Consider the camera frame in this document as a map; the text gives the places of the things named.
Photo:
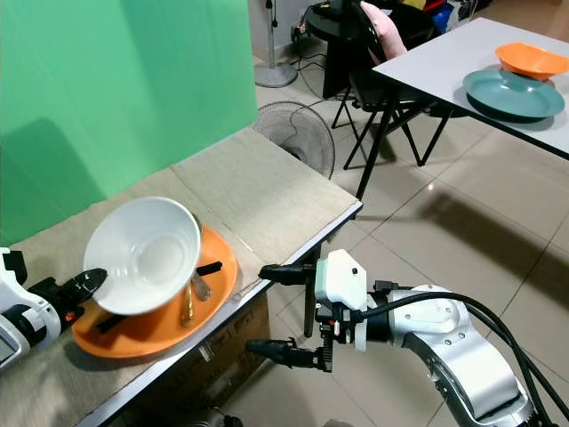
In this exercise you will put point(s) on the brown cardboard box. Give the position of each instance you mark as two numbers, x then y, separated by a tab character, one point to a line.
222	360

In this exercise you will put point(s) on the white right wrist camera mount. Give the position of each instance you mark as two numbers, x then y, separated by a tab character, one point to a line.
340	277

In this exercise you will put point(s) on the blue plastic container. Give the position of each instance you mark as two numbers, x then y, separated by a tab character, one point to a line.
438	20

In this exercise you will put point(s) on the white folding table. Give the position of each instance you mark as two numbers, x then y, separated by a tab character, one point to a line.
436	62

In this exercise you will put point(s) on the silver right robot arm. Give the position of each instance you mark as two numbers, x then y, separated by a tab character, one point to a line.
453	351

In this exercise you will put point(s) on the pink cloth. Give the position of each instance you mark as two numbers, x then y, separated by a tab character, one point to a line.
384	25

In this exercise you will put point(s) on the orange plastic plate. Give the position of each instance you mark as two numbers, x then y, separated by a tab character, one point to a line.
156	336

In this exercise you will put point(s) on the green backdrop screen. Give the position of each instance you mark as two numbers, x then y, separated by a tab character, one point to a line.
116	98

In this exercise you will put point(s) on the white ceramic bowl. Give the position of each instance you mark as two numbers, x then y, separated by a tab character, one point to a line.
147	253

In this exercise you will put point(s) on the orange plastic bowl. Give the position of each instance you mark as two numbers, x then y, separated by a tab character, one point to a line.
533	60

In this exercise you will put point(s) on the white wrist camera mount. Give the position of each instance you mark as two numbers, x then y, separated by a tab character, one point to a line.
340	277
11	277

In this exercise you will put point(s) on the black folding chair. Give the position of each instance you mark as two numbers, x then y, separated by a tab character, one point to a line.
347	62

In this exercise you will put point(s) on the white pole stand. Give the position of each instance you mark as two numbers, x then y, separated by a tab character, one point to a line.
276	73

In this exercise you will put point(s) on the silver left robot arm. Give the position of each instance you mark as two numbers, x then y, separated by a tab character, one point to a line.
16	342

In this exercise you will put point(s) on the beige woven placemat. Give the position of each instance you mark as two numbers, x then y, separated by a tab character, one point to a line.
53	391
267	196

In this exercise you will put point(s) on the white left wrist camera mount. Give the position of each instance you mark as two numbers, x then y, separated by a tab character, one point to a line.
11	277

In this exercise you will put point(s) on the black long utensil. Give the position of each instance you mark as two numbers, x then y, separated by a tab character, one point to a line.
210	267

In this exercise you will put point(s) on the black table leg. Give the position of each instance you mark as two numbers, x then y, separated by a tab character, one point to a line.
309	313

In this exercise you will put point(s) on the round floor fan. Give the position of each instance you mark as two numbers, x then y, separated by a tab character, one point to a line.
298	135

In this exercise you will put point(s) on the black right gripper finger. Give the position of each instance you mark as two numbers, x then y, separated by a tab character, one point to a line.
284	353
286	274

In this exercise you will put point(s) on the teal round plate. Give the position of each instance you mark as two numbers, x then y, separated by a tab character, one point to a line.
511	96

